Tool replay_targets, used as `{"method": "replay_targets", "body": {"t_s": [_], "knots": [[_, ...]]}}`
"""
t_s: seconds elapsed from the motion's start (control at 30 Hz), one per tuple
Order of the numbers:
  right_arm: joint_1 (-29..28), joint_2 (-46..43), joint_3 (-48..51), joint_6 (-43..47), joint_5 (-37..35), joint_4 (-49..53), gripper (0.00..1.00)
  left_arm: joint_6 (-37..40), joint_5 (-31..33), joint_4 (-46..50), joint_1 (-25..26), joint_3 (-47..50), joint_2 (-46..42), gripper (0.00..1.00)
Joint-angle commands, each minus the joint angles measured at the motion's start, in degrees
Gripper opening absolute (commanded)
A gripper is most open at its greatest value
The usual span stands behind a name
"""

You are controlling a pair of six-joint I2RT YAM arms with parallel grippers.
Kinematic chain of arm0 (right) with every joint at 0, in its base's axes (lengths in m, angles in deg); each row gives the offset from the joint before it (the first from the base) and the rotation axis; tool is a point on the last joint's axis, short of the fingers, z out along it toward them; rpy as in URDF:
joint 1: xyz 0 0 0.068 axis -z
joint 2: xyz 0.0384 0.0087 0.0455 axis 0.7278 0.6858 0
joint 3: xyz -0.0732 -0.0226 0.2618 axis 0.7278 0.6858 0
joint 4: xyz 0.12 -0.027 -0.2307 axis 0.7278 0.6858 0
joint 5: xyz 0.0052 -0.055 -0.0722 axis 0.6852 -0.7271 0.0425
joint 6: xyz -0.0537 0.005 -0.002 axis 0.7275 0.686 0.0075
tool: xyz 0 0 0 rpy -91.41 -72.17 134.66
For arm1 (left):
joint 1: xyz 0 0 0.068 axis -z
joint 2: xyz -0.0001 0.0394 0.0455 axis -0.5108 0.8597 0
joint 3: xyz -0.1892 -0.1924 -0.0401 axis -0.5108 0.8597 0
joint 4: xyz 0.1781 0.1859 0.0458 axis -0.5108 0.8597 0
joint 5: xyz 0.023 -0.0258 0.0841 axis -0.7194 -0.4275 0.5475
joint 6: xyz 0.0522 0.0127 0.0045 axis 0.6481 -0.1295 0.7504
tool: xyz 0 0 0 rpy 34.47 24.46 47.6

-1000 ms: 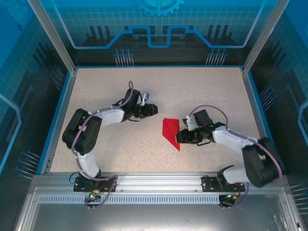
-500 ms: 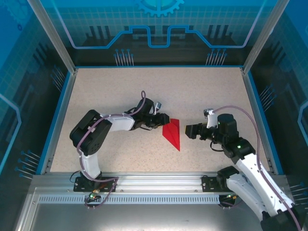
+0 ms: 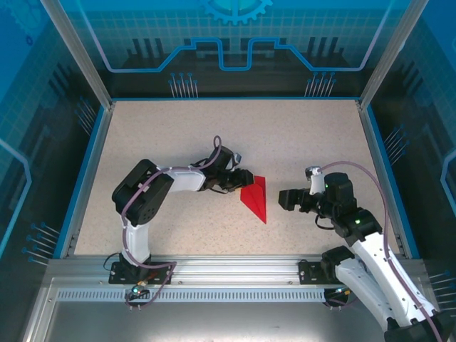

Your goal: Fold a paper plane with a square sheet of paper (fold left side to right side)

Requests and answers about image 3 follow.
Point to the red square paper sheet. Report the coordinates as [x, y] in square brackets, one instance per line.
[254, 199]

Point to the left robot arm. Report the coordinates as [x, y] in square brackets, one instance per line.
[142, 192]

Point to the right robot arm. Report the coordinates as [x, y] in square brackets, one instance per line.
[374, 256]

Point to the grey sheet metal tray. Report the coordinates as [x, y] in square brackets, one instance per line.
[213, 320]

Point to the blue circuit print panel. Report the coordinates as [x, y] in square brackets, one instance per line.
[427, 107]
[28, 107]

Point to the blue gear print panel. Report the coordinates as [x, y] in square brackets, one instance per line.
[228, 21]

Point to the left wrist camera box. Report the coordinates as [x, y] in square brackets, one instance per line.
[237, 157]

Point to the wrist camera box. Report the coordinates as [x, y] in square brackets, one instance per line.
[315, 181]
[237, 157]

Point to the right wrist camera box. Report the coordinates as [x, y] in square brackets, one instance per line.
[315, 181]

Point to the aluminium table edge rail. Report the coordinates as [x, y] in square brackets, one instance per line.
[380, 171]
[92, 171]

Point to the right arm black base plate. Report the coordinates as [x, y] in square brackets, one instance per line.
[308, 272]

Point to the grooved aluminium mounting rail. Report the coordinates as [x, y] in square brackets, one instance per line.
[231, 270]

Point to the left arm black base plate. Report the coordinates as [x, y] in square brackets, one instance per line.
[121, 276]

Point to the aluminium frame post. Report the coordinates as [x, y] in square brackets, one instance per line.
[76, 53]
[392, 53]

